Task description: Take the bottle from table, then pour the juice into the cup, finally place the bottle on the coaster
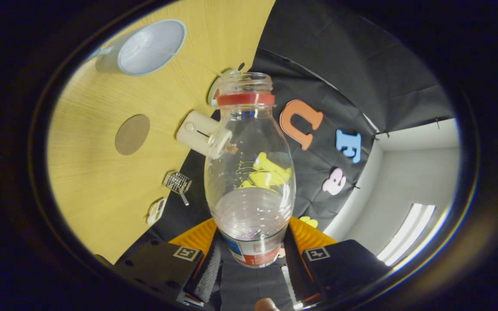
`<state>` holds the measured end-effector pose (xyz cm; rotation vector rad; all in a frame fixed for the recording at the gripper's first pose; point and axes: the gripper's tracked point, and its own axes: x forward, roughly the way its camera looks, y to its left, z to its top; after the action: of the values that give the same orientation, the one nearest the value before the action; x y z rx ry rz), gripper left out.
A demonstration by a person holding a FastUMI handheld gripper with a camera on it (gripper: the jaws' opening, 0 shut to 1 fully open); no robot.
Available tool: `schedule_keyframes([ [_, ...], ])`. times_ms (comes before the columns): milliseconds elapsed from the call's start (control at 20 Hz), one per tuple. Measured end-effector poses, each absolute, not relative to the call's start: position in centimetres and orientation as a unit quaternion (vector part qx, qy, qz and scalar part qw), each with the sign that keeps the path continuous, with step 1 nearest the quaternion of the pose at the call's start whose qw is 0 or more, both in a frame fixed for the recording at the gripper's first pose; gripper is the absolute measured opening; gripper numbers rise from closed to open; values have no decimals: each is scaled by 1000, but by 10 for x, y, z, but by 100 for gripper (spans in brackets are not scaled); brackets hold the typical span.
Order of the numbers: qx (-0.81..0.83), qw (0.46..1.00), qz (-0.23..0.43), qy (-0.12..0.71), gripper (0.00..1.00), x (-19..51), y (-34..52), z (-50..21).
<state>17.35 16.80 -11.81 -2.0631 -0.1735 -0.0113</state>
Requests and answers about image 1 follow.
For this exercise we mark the clear plastic juice bottle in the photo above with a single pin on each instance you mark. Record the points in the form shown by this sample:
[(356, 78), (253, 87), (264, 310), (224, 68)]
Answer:
[(249, 211)]

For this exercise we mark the white toaster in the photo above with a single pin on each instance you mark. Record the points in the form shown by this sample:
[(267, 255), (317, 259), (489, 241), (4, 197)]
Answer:
[(197, 129)]

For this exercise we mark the pale green plate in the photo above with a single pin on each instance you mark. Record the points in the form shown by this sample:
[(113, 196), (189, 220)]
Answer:
[(212, 90)]

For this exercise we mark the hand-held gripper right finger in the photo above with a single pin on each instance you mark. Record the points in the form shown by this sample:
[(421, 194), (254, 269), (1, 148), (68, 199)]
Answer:
[(344, 268)]

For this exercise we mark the round brown coaster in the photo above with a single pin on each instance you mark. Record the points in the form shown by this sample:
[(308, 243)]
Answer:
[(132, 134)]

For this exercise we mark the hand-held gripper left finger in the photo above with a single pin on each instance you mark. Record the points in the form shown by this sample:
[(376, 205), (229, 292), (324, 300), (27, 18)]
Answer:
[(158, 263)]

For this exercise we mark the white divided dish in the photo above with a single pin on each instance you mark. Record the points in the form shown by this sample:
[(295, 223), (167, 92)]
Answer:
[(156, 211)]

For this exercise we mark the brown bread slice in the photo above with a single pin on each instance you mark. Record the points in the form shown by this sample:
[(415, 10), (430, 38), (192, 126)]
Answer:
[(231, 148)]

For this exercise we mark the wooden table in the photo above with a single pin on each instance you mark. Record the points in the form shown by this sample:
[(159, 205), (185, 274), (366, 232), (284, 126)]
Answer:
[(102, 194)]

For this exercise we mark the white cup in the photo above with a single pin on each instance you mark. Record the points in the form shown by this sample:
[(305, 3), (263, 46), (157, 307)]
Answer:
[(151, 47)]

